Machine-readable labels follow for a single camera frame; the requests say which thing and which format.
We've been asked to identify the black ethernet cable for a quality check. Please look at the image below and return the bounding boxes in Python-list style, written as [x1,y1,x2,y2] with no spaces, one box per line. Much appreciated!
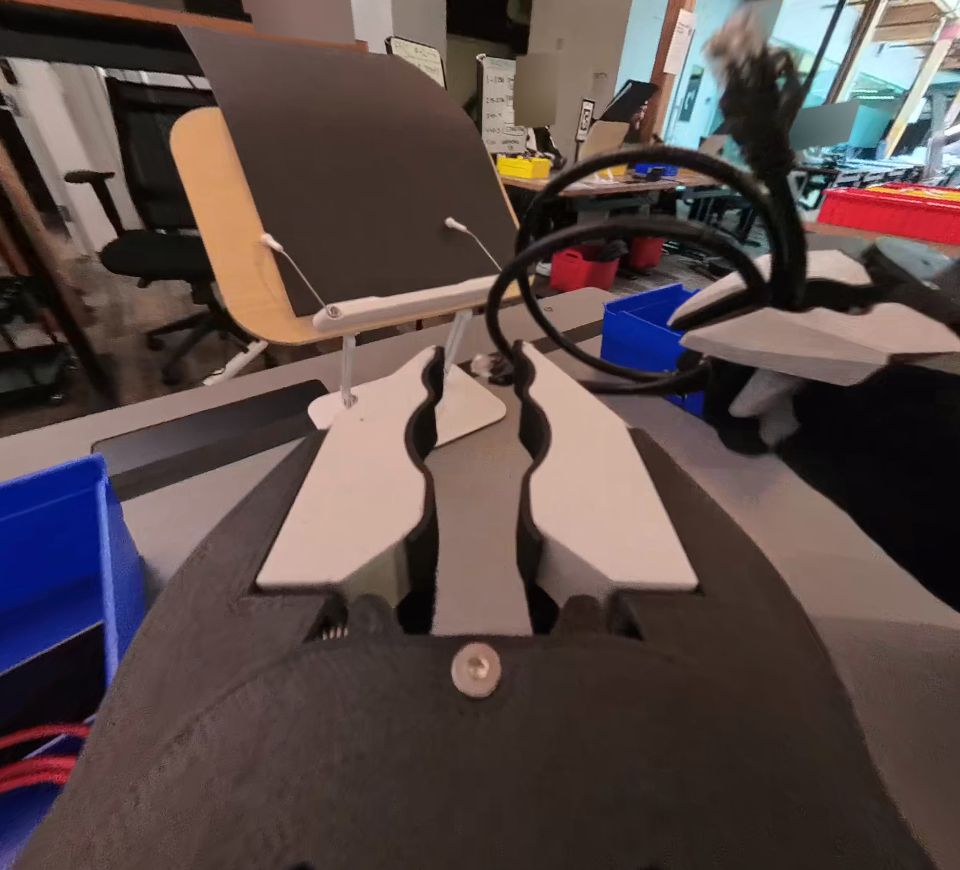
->
[471,7,811,395]

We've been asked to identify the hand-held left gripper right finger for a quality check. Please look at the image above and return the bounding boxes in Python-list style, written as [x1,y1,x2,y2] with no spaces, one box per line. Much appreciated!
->
[512,341,700,616]

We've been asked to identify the red cable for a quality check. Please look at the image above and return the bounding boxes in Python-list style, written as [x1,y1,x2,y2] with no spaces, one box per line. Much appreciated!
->
[0,723,93,798]

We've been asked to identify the person's right hand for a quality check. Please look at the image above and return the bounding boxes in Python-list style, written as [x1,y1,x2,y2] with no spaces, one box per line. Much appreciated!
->
[783,363,960,612]

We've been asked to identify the black office chair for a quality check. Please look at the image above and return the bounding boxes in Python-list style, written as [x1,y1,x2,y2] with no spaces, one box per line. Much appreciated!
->
[63,81,265,385]

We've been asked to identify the blue plastic bin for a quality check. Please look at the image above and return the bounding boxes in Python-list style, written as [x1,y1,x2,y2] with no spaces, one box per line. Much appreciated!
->
[0,453,148,870]
[600,283,708,418]

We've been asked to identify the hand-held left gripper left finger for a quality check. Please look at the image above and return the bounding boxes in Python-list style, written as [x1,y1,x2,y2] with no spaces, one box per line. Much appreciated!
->
[255,346,446,616]

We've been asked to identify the wooden shelf board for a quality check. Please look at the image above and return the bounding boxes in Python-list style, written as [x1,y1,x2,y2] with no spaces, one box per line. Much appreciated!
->
[0,0,370,78]

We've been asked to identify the black tablet on stand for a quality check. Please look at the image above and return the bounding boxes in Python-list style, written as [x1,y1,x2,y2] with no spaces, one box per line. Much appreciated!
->
[598,80,661,126]

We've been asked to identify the red plastic bin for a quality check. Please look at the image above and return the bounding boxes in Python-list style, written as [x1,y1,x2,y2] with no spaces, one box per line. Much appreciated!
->
[816,183,960,246]

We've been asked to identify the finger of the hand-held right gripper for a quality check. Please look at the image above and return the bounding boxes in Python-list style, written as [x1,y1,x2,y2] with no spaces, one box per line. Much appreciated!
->
[678,307,905,453]
[667,249,873,331]

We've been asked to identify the black desk cable flap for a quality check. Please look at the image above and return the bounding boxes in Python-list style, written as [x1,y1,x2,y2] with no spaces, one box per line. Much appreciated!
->
[90,381,333,505]

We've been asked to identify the wooden post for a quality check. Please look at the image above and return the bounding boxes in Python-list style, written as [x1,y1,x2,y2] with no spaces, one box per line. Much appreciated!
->
[648,0,723,145]

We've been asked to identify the whiteboard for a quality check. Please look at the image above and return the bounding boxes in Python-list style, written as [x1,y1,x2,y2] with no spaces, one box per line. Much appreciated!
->
[478,55,531,156]
[385,35,448,93]

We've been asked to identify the red bucket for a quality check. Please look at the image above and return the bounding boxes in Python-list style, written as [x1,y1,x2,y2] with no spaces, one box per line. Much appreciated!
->
[549,246,621,294]

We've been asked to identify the yellow plastic bin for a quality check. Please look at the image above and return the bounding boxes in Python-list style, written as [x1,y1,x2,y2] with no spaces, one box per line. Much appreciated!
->
[495,153,555,182]

